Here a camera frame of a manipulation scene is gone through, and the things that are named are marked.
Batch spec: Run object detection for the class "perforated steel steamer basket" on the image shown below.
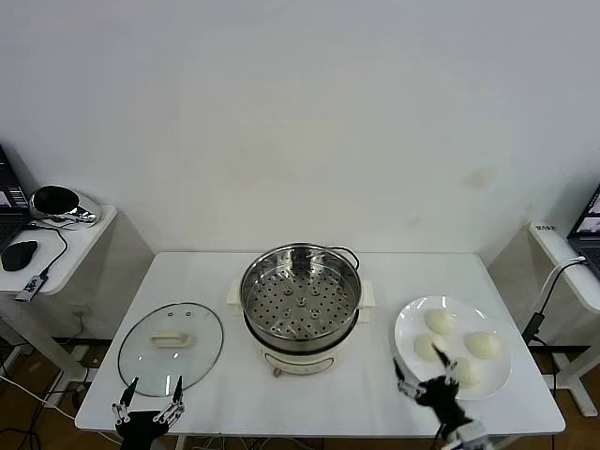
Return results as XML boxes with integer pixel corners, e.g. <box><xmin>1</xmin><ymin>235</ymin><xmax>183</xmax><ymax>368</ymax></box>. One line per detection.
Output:
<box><xmin>240</xmin><ymin>242</ymin><xmax>364</xmax><ymax>353</ymax></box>

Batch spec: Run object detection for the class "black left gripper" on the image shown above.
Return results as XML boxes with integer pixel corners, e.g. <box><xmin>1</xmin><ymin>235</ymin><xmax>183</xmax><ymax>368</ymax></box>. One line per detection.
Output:
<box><xmin>111</xmin><ymin>375</ymin><xmax>187</xmax><ymax>450</ymax></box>

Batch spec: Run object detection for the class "round white plate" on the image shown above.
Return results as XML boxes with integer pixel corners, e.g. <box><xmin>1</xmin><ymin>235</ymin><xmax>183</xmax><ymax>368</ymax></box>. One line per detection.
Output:
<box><xmin>394</xmin><ymin>294</ymin><xmax>513</xmax><ymax>401</ymax></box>

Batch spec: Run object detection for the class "white steamed baozi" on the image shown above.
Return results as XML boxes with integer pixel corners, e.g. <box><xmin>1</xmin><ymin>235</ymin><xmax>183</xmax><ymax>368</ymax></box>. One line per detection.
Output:
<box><xmin>448</xmin><ymin>356</ymin><xmax>483</xmax><ymax>390</ymax></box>
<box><xmin>463</xmin><ymin>330</ymin><xmax>502</xmax><ymax>360</ymax></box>
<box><xmin>424</xmin><ymin>308</ymin><xmax>458</xmax><ymax>337</ymax></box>
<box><xmin>412</xmin><ymin>332</ymin><xmax>444</xmax><ymax>363</ymax></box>

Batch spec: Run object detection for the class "white laptop cable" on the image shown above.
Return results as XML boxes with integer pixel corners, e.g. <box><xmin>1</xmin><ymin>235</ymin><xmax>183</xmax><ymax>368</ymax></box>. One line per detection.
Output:
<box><xmin>538</xmin><ymin>255</ymin><xmax>587</xmax><ymax>313</ymax></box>

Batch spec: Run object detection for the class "thin black usb cable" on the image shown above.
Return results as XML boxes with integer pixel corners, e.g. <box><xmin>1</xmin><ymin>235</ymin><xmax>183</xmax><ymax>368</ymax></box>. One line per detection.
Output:
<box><xmin>25</xmin><ymin>219</ymin><xmax>69</xmax><ymax>278</ymax></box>

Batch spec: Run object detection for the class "black computer mouse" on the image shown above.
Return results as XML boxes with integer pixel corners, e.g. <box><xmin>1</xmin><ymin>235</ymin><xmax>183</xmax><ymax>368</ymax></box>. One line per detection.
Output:
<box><xmin>1</xmin><ymin>239</ymin><xmax>38</xmax><ymax>272</ymax></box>

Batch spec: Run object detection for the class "black cable with adapter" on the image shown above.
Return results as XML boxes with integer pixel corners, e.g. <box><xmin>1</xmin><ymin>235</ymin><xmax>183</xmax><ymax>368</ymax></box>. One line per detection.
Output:
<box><xmin>522</xmin><ymin>260</ymin><xmax>587</xmax><ymax>347</ymax></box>

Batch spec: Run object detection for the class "glass lid with cream handle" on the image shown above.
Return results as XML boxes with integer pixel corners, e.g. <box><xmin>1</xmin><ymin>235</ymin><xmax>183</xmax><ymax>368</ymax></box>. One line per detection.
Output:
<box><xmin>116</xmin><ymin>301</ymin><xmax>225</xmax><ymax>398</ymax></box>

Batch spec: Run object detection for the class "cream electric cooker base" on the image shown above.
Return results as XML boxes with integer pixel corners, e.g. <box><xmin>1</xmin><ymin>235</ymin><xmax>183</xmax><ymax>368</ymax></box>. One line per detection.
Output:
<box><xmin>227</xmin><ymin>276</ymin><xmax>378</xmax><ymax>378</ymax></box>

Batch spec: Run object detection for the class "grey usb hub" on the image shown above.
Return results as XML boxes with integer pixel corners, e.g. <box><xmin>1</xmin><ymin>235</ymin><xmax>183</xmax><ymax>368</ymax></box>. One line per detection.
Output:
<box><xmin>15</xmin><ymin>275</ymin><xmax>50</xmax><ymax>302</ymax></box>

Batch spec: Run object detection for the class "white floor cable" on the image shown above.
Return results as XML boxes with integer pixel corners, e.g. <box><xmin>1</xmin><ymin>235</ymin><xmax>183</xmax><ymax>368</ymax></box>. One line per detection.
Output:
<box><xmin>0</xmin><ymin>373</ymin><xmax>79</xmax><ymax>421</ymax></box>

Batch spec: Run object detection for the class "white side table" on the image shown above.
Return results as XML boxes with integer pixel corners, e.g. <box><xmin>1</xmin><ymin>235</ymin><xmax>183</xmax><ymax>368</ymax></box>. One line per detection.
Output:
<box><xmin>0</xmin><ymin>204</ymin><xmax>118</xmax><ymax>381</ymax></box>
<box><xmin>529</xmin><ymin>219</ymin><xmax>600</xmax><ymax>418</ymax></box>

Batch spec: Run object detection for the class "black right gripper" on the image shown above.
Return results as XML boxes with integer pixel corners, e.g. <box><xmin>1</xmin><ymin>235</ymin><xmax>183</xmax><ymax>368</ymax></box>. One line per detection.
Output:
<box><xmin>392</xmin><ymin>344</ymin><xmax>463</xmax><ymax>424</ymax></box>

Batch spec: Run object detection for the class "white power strip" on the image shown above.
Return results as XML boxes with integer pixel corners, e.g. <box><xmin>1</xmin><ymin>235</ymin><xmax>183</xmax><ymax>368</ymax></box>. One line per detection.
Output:
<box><xmin>72</xmin><ymin>345</ymin><xmax>102</xmax><ymax>368</ymax></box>

